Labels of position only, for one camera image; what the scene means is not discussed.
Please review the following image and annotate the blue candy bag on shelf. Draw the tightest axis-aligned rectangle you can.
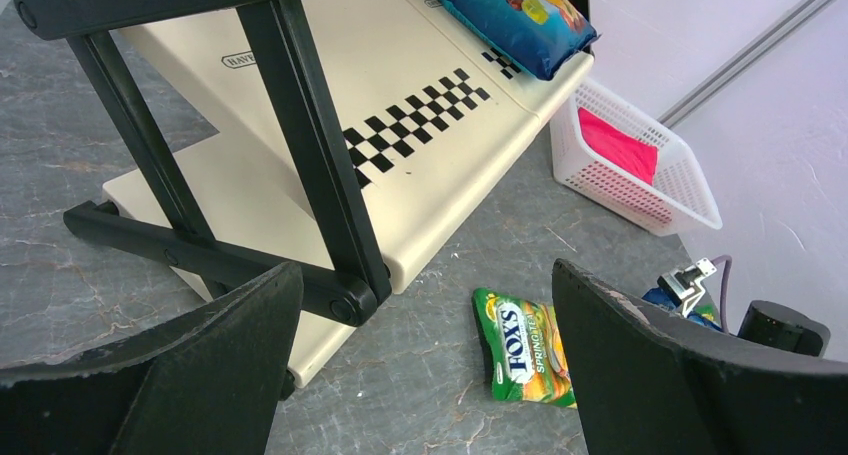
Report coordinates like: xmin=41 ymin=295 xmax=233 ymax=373
xmin=440 ymin=0 xmax=598 ymax=81

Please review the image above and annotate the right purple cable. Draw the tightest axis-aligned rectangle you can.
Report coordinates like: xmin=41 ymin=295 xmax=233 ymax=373
xmin=710 ymin=254 xmax=734 ymax=335

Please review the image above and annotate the green Fox's candy bag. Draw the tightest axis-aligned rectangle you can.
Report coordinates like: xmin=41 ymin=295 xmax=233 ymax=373
xmin=471 ymin=288 xmax=577 ymax=408

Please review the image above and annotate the cream three-tier shelf rack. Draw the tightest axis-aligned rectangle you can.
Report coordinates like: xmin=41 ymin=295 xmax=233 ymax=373
xmin=13 ymin=0 xmax=593 ymax=389

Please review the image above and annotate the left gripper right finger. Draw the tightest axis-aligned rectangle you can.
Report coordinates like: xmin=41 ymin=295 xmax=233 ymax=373
xmin=552 ymin=259 xmax=847 ymax=454

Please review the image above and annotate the pink cloth in basket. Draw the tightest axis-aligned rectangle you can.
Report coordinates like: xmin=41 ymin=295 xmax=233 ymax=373
xmin=577 ymin=108 xmax=658 ymax=185

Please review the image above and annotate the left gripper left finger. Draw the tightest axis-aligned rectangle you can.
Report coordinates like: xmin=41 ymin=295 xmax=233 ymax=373
xmin=1 ymin=262 xmax=304 ymax=454

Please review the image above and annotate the white plastic basket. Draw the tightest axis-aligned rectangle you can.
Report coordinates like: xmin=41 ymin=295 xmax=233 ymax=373
xmin=550 ymin=80 xmax=723 ymax=236

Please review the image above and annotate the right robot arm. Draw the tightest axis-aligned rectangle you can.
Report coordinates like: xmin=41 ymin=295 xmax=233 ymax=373
xmin=737 ymin=300 xmax=831 ymax=358

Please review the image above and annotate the blue Blendy candy bag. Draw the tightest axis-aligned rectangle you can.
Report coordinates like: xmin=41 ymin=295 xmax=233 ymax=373
xmin=642 ymin=287 xmax=722 ymax=332

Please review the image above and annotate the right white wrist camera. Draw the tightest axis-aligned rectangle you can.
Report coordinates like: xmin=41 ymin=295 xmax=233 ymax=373
xmin=657 ymin=258 xmax=717 ymax=318

